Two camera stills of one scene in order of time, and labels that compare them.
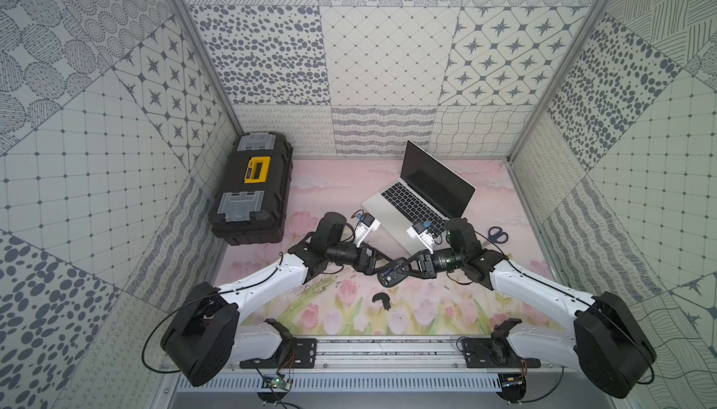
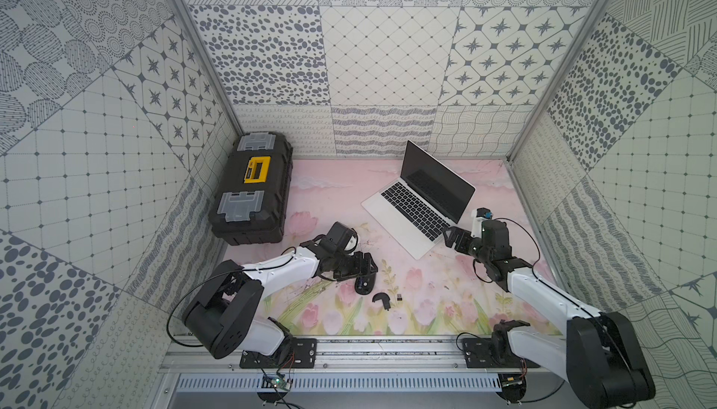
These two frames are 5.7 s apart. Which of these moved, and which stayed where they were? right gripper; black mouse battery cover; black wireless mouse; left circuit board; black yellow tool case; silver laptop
Moved: right gripper; black wireless mouse
Stayed: black mouse battery cover; black yellow tool case; silver laptop; left circuit board
